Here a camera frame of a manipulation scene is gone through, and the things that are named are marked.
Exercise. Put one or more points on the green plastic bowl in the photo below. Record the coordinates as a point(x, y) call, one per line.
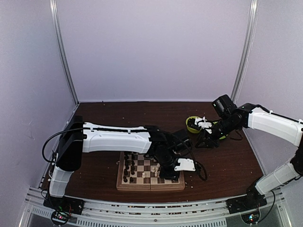
point(191, 124)

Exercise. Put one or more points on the aluminium corner post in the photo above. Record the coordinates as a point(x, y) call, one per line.
point(62, 52)
point(248, 41)

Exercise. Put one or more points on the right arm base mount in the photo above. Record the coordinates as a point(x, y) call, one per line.
point(249, 205)

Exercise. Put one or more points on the wooden chess board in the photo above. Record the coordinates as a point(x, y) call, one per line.
point(147, 184)

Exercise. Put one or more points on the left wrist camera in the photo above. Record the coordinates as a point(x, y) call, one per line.
point(185, 164)

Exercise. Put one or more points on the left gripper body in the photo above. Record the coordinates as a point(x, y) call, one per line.
point(164, 173)

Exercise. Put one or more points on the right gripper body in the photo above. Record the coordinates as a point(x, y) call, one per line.
point(210, 140)

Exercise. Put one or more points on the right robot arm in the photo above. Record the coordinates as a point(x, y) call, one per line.
point(258, 118)

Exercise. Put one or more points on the black chess pieces row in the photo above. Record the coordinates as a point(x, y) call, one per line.
point(130, 167)

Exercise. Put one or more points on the white chess pieces pile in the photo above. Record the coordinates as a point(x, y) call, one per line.
point(150, 172)

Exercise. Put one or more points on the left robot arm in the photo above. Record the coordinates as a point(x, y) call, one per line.
point(84, 137)

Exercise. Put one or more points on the right aluminium corner post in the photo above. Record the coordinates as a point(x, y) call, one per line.
point(248, 41)

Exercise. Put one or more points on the left aluminium corner post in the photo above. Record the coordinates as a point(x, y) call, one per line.
point(62, 52)

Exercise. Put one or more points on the aluminium front rail frame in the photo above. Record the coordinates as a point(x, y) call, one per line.
point(208, 213)

